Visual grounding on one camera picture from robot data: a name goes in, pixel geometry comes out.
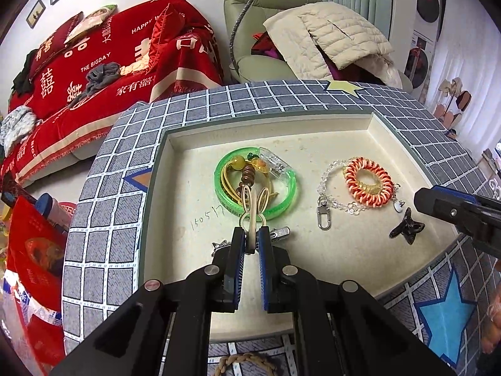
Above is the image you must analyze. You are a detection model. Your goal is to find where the blue lidded container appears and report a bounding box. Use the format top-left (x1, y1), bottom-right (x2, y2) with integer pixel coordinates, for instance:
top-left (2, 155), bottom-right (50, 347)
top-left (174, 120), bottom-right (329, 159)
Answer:
top-left (35, 193), bottom-right (73, 228)

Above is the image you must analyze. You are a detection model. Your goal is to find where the grey gooseneck holder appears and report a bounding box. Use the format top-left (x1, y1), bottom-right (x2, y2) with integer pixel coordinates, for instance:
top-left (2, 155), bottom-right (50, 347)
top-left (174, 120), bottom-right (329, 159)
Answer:
top-left (229, 0), bottom-right (272, 73)

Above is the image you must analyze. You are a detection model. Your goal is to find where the amber bead cord charm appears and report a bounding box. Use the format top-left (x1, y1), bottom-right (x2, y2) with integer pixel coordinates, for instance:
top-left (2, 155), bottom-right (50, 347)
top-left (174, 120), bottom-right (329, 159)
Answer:
top-left (221, 156), bottom-right (280, 204)

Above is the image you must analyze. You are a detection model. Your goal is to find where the green translucent bangle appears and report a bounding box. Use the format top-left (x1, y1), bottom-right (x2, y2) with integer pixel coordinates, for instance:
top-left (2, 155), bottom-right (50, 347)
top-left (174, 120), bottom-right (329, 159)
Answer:
top-left (214, 146), bottom-right (299, 220)

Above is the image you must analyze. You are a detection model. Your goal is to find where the cream tray with grey rim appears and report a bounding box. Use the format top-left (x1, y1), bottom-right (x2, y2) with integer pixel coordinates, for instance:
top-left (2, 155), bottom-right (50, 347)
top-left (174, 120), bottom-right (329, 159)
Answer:
top-left (137, 110), bottom-right (472, 339)

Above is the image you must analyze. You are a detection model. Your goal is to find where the orange spiral hair tie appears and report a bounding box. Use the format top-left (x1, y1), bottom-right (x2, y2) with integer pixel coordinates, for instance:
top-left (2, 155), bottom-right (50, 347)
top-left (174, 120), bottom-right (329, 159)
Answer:
top-left (343, 157), bottom-right (393, 207)

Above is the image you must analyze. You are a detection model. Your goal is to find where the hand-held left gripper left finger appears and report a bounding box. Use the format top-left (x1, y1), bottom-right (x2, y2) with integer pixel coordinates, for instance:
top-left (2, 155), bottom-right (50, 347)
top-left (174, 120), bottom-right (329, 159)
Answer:
top-left (49, 226), bottom-right (246, 376)

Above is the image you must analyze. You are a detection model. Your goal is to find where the red satin cushion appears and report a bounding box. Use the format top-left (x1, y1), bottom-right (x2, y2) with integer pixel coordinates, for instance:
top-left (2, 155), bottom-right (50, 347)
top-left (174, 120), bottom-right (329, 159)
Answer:
top-left (147, 3), bottom-right (186, 75)

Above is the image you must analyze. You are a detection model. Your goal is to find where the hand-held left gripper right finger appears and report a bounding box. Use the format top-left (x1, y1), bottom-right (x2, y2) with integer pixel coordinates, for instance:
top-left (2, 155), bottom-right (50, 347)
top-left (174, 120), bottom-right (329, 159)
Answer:
top-left (257, 226), bottom-right (457, 376)

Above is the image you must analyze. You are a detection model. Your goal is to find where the brown braided bracelet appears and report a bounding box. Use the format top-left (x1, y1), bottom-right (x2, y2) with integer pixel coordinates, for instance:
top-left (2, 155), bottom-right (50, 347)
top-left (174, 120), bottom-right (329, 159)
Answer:
top-left (216, 352), bottom-right (278, 376)

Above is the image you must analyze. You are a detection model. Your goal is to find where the red gift bag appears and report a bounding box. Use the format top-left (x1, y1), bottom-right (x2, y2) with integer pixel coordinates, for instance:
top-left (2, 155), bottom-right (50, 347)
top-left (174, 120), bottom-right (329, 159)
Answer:
top-left (6, 196), bottom-right (65, 314)

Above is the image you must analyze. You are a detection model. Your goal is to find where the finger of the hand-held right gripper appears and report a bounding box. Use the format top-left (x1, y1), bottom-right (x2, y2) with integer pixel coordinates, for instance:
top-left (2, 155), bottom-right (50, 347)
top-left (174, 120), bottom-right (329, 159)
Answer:
top-left (414, 187), bottom-right (501, 259)
top-left (431, 186), bottom-right (501, 209)

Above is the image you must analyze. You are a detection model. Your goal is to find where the small cream cloth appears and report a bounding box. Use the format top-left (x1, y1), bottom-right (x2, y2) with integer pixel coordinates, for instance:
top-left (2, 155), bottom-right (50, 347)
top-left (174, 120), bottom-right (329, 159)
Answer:
top-left (119, 57), bottom-right (151, 77)

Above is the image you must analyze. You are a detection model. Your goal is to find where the black claw hair clip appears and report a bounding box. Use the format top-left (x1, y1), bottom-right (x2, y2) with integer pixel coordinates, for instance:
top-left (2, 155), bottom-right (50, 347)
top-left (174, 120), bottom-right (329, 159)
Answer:
top-left (389, 207), bottom-right (425, 245)

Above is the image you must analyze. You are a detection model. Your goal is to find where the white teal patterned cloth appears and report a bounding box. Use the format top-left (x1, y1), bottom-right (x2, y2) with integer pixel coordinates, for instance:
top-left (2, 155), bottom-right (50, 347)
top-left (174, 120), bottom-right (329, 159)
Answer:
top-left (0, 107), bottom-right (38, 157)

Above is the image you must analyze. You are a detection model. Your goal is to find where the small black picture frame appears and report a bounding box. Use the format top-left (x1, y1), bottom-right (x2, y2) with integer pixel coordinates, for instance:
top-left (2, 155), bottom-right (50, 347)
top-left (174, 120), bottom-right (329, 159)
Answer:
top-left (25, 0), bottom-right (46, 29)

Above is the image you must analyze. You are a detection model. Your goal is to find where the photo printed pillow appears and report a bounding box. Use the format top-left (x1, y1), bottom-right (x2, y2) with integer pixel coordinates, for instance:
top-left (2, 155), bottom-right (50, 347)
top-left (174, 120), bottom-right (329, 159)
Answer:
top-left (64, 5), bottom-right (118, 44)

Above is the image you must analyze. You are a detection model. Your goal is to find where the red embroidered pillow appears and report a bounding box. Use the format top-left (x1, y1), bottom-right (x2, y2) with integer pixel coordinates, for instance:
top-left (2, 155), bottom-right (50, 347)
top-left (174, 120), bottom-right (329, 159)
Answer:
top-left (29, 12), bottom-right (85, 75)

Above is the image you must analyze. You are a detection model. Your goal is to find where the grey crumpled cloth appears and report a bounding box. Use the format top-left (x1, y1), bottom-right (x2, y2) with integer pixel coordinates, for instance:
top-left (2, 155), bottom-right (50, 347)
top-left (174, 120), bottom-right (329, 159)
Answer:
top-left (68, 62), bottom-right (120, 104)

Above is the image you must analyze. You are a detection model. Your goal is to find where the clear plastic bag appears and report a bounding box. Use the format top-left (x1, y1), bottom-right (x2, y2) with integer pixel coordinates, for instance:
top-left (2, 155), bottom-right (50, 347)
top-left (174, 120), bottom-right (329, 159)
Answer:
top-left (0, 274), bottom-right (63, 376)

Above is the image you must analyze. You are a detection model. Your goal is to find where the green armchair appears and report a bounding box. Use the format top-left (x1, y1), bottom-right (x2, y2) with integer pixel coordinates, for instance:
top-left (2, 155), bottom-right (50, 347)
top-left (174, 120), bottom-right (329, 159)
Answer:
top-left (224, 0), bottom-right (413, 91)

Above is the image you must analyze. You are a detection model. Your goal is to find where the grey checked tablecloth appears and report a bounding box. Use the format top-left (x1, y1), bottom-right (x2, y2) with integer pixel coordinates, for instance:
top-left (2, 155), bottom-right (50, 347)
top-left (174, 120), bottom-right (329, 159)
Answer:
top-left (60, 78), bottom-right (501, 376)

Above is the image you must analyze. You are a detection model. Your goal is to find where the dark clothes pile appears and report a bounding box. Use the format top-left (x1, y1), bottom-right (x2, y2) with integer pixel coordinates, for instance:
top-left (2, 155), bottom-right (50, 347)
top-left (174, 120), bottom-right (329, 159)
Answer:
top-left (12, 49), bottom-right (40, 95)

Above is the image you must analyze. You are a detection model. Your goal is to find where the yellow spiral hair tie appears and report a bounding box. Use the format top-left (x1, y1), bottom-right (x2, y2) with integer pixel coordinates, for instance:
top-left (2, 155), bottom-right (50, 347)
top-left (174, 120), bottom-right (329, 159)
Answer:
top-left (350, 172), bottom-right (386, 198)

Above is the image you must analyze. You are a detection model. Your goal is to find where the clear crystal bead chain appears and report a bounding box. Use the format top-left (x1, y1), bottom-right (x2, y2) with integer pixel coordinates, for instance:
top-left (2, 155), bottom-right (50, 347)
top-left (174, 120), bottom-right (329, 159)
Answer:
top-left (316, 159), bottom-right (400, 231)

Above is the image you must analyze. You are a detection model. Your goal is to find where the pink beige ornament stand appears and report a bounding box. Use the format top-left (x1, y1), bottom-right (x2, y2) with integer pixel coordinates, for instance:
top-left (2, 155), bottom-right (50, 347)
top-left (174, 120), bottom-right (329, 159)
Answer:
top-left (434, 78), bottom-right (474, 126)

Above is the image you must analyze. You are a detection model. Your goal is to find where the purple cloth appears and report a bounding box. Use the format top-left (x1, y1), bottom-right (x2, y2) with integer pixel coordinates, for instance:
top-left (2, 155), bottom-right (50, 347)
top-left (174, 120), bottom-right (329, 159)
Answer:
top-left (327, 60), bottom-right (347, 80)

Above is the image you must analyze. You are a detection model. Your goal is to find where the red printed sofa cover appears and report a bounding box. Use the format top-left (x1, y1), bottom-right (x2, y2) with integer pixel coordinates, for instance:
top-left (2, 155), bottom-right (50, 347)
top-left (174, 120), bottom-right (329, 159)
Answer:
top-left (0, 0), bottom-right (224, 189)

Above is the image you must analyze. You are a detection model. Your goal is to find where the beige down jacket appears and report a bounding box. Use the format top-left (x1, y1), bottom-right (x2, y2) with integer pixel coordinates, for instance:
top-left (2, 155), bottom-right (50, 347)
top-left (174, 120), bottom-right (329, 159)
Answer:
top-left (263, 2), bottom-right (404, 87)

